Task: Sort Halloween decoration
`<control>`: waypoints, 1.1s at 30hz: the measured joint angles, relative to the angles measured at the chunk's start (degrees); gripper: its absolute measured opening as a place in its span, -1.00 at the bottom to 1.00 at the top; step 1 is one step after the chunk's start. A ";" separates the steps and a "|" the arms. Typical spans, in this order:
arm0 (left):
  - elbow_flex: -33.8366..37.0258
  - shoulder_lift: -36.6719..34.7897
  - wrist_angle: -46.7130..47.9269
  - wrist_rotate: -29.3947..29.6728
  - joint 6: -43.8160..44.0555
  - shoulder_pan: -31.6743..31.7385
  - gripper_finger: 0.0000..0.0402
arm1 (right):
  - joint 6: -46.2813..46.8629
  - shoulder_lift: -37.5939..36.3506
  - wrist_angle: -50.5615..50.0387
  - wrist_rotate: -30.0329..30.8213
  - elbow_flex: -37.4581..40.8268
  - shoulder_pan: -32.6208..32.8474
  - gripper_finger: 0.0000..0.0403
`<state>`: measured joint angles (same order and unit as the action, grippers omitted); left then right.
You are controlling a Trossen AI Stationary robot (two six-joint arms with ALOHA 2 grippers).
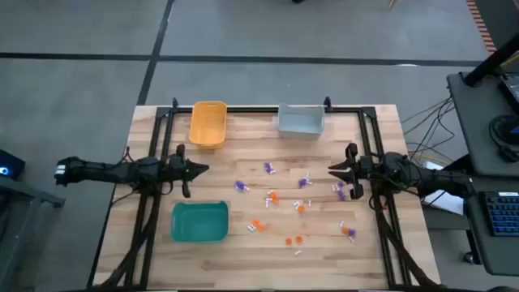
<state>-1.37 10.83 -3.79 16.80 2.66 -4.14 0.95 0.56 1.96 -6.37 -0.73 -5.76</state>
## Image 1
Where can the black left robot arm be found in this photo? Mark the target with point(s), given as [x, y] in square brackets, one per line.
[101, 170]

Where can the white plastic basket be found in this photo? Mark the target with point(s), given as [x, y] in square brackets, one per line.
[301, 121]

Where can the dark grey desk with pole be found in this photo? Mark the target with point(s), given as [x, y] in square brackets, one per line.
[474, 121]

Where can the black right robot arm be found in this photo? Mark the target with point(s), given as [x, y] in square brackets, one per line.
[425, 176]

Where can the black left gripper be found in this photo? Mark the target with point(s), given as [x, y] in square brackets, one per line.
[178, 170]

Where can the white paper sheet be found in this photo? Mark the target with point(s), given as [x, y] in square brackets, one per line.
[446, 203]

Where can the black stand pole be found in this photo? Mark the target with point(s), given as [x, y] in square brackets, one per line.
[490, 61]

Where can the dark grey keyboard desk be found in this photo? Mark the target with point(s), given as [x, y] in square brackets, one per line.
[478, 243]

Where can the tan wooden leg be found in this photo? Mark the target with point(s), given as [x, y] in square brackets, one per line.
[392, 4]

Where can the black mat orange striped edge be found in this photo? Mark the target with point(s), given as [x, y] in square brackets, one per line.
[480, 24]

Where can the black backlit keyboard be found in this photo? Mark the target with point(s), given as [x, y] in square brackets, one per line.
[503, 213]

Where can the black aluminium table frame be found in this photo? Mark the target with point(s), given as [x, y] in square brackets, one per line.
[263, 110]

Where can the orange plastic basket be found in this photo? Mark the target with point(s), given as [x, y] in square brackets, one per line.
[207, 125]

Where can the teal plastic basket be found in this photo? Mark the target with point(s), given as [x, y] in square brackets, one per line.
[199, 222]

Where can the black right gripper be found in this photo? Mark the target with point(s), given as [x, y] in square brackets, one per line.
[363, 168]

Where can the grey metal bench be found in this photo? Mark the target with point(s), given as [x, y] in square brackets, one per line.
[24, 211]

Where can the black caster wheel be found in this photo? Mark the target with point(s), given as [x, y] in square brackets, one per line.
[469, 257]

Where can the black box with blue light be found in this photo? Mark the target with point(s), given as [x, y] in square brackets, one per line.
[7, 164]

